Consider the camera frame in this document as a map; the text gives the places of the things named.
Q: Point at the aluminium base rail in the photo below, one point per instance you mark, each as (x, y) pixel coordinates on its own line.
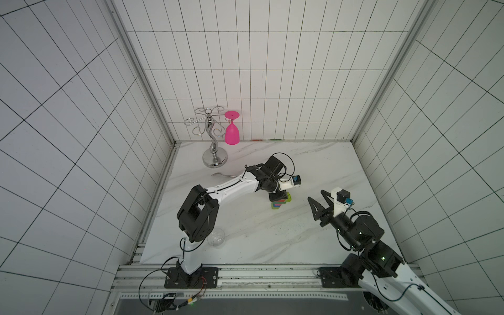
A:
(234, 281)

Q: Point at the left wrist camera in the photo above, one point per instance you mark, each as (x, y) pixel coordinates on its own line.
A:
(290, 183)

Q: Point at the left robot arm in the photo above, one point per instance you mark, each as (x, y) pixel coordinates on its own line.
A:
(198, 213)

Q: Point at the clear glass cup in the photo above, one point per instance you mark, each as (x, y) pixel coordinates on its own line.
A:
(216, 237)

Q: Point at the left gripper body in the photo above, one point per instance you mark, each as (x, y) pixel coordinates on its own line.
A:
(273, 191)

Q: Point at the silver glass holder stand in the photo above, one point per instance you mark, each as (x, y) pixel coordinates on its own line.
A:
(206, 122)

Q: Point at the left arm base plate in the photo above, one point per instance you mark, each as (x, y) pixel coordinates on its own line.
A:
(205, 277)

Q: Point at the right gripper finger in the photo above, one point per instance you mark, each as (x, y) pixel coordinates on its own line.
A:
(318, 211)
(328, 197)

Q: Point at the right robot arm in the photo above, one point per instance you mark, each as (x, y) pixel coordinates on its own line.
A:
(371, 264)

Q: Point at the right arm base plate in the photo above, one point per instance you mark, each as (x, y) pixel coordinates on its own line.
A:
(341, 277)

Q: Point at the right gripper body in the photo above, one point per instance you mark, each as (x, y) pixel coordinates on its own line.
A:
(326, 212)

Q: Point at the pink plastic wine glass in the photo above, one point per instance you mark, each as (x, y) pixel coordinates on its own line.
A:
(232, 135)

